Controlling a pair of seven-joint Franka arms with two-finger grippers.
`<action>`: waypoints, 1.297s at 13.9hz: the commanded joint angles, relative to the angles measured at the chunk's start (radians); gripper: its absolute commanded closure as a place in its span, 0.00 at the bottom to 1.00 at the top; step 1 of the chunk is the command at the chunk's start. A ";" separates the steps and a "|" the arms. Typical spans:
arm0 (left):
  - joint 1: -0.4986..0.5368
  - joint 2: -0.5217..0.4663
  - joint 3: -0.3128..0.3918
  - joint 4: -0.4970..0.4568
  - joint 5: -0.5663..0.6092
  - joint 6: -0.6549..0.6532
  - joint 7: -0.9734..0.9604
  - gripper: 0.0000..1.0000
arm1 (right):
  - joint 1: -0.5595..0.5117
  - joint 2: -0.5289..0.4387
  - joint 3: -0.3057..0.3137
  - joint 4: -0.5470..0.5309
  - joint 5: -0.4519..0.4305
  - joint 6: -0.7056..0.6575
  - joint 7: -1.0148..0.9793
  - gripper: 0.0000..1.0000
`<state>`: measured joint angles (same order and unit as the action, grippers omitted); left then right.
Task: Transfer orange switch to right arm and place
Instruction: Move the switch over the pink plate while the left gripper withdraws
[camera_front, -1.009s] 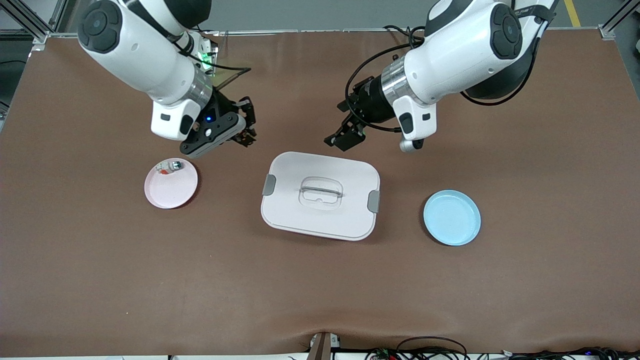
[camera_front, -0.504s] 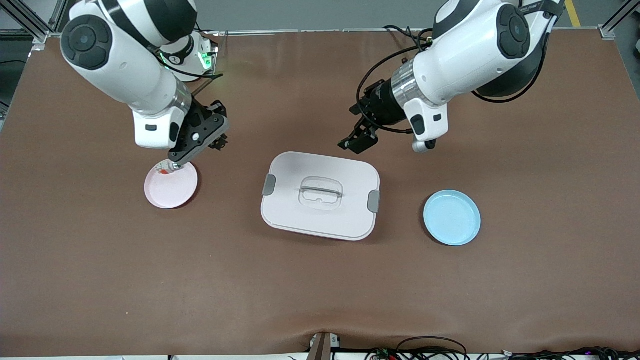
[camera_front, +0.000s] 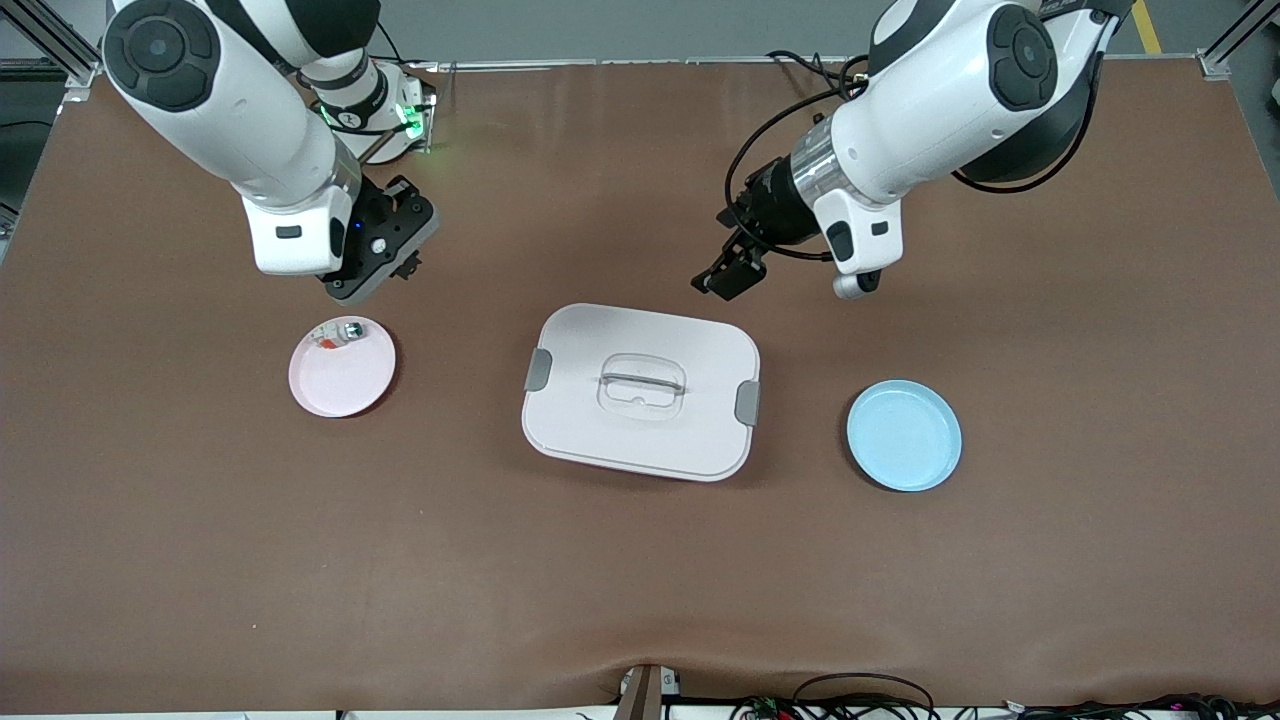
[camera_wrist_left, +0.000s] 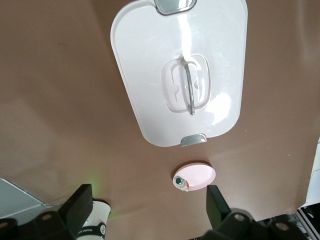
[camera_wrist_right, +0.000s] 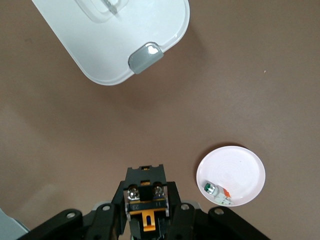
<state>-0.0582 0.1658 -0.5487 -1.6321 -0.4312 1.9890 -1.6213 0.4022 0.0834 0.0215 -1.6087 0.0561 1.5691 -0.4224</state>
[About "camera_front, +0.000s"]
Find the light blue round plate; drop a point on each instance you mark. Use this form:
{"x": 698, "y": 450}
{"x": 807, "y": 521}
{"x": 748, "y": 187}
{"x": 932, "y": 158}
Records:
{"x": 900, "y": 440}

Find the metal table edge bracket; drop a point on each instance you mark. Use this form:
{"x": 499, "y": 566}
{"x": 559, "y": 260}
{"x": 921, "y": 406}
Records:
{"x": 645, "y": 695}

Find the pink round plate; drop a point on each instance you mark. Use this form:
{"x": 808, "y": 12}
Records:
{"x": 340, "y": 385}

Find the small white green toy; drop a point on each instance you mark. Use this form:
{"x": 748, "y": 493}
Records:
{"x": 335, "y": 335}

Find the brown table mat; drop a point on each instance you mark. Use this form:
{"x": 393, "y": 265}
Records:
{"x": 640, "y": 560}

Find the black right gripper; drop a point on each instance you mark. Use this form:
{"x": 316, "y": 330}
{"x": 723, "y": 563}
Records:
{"x": 406, "y": 267}

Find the white lidded storage box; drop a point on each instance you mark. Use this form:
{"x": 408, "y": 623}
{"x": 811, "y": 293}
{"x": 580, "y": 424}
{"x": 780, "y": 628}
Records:
{"x": 690, "y": 340}

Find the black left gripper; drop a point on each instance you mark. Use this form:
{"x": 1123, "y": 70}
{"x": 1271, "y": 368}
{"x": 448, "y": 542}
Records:
{"x": 775, "y": 207}

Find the aluminium frame post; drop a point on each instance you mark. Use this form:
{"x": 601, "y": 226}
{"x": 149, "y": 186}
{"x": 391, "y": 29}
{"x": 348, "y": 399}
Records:
{"x": 1215, "y": 62}
{"x": 40, "y": 32}

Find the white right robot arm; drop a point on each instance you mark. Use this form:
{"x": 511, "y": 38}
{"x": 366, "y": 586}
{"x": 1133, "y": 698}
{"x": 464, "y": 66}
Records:
{"x": 220, "y": 110}

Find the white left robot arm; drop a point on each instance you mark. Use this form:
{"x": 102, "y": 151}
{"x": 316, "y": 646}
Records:
{"x": 930, "y": 120}

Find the grey box latch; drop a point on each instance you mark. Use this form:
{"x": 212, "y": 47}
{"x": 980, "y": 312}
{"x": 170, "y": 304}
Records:
{"x": 747, "y": 403}
{"x": 538, "y": 370}

